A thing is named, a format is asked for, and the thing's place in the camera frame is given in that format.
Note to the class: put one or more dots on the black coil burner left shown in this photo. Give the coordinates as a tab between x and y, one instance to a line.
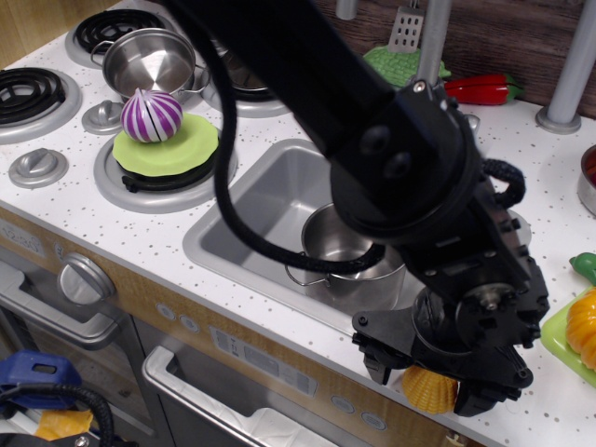
28	92

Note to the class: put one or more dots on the grey oven door handle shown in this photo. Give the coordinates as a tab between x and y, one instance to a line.
94	334

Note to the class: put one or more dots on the steel pot in sink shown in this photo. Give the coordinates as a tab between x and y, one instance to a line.
325	236

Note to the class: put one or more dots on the grey stove knob lower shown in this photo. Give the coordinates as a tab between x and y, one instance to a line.
38	168

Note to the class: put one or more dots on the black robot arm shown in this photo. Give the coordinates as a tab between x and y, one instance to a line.
406	173

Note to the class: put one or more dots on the steel pot on stove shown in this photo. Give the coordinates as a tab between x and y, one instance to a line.
150	59

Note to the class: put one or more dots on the blue clamp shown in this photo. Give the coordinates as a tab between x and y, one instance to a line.
28	367

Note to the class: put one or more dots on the green toy plate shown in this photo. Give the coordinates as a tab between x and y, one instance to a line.
192	146

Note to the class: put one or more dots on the red toy chili pepper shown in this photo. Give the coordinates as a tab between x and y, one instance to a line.
491	89

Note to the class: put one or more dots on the green toy vegetable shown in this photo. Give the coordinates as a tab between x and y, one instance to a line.
585	264

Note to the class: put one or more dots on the yellow toy corn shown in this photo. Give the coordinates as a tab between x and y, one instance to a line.
428	391

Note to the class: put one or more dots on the green toy lettuce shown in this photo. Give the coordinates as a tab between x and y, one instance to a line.
398	69

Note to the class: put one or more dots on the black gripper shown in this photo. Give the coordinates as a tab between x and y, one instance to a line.
425	335

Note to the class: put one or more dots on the black burner under lid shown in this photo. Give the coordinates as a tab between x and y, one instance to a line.
252	93

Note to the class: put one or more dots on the grey stove knob upper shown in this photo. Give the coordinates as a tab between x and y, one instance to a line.
103	119

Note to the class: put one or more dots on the grey toy sink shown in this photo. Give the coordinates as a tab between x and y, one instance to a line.
274	198

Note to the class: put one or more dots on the orange toy pepper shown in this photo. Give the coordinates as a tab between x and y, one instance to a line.
580	330

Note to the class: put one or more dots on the black coil burner back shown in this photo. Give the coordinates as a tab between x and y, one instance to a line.
113	24

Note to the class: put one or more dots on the grey toy faucet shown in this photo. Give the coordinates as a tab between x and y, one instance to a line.
433	42

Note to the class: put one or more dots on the grey stove knob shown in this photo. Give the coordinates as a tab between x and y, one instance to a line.
103	119
38	168

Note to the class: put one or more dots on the black coil burner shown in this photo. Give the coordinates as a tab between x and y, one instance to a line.
28	92
113	24

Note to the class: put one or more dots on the purple striped toy onion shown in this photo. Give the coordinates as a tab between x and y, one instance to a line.
151	116

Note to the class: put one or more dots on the light green toy tray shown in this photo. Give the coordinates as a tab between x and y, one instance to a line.
553	338

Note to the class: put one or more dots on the grey oven dial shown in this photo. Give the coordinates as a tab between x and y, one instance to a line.
82	282

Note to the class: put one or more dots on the grey post right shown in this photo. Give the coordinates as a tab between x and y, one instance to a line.
560	116

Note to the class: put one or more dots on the black burner under plate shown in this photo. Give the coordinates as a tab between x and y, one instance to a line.
135	183

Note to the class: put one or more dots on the grey dishwasher handle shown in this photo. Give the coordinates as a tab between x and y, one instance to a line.
266	427

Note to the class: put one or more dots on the steel slotted spatula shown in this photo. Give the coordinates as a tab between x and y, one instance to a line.
407	28

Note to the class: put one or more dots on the steel bowl right edge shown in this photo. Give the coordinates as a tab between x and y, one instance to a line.
586	180

